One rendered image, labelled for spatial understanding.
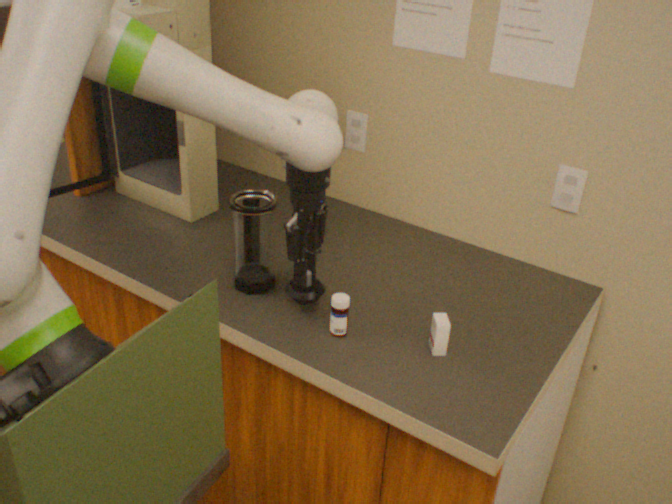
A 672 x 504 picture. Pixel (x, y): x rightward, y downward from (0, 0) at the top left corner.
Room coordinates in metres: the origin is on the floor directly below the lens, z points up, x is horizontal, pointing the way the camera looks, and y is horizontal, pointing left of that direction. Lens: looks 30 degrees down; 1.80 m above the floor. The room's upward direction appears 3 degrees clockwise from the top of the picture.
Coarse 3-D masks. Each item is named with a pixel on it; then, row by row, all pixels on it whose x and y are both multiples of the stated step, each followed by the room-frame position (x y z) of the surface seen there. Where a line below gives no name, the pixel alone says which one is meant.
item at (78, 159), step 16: (80, 96) 1.73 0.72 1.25; (80, 112) 1.72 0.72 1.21; (80, 128) 1.72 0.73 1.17; (96, 128) 1.75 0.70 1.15; (64, 144) 1.68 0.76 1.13; (80, 144) 1.71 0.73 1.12; (96, 144) 1.75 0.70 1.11; (64, 160) 1.67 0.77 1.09; (80, 160) 1.71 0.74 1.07; (96, 160) 1.74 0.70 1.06; (64, 176) 1.67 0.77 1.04; (80, 176) 1.70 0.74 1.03
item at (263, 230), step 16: (240, 192) 1.36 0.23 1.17; (256, 192) 1.37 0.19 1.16; (240, 208) 1.27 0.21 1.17; (256, 208) 1.28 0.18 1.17; (240, 224) 1.28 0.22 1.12; (256, 224) 1.28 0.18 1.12; (272, 224) 1.31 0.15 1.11; (240, 240) 1.29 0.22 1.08; (256, 240) 1.28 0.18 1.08; (272, 240) 1.31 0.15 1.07; (240, 256) 1.29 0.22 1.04; (256, 256) 1.28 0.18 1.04; (272, 256) 1.31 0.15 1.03; (240, 272) 1.29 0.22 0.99; (256, 272) 1.28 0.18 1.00; (272, 272) 1.31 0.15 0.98
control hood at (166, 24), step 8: (120, 8) 1.60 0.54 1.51; (136, 8) 1.61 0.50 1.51; (144, 8) 1.62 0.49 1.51; (152, 8) 1.62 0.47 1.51; (160, 8) 1.63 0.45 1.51; (136, 16) 1.53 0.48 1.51; (144, 16) 1.54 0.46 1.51; (152, 16) 1.56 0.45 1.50; (160, 16) 1.58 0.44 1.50; (168, 16) 1.60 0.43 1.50; (176, 16) 1.62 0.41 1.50; (152, 24) 1.55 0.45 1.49; (160, 24) 1.57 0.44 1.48; (168, 24) 1.60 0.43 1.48; (176, 24) 1.62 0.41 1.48; (160, 32) 1.57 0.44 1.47; (168, 32) 1.59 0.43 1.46; (176, 32) 1.61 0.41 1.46; (176, 40) 1.61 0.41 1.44
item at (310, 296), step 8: (288, 288) 1.22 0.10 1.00; (296, 288) 1.21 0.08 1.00; (304, 288) 1.22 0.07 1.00; (312, 288) 1.22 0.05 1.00; (320, 288) 1.22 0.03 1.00; (296, 296) 1.20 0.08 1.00; (304, 296) 1.19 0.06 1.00; (312, 296) 1.20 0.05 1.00; (320, 296) 1.21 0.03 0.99; (304, 304) 1.20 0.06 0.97
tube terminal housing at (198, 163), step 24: (144, 0) 1.68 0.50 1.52; (168, 0) 1.63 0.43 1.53; (192, 0) 1.66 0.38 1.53; (192, 24) 1.66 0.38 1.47; (192, 48) 1.66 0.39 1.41; (192, 120) 1.64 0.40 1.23; (192, 144) 1.64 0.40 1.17; (192, 168) 1.63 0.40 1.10; (216, 168) 1.71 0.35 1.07; (120, 192) 1.78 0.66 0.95; (144, 192) 1.72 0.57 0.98; (168, 192) 1.67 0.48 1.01; (192, 192) 1.63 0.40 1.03; (216, 192) 1.71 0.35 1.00; (192, 216) 1.62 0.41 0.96
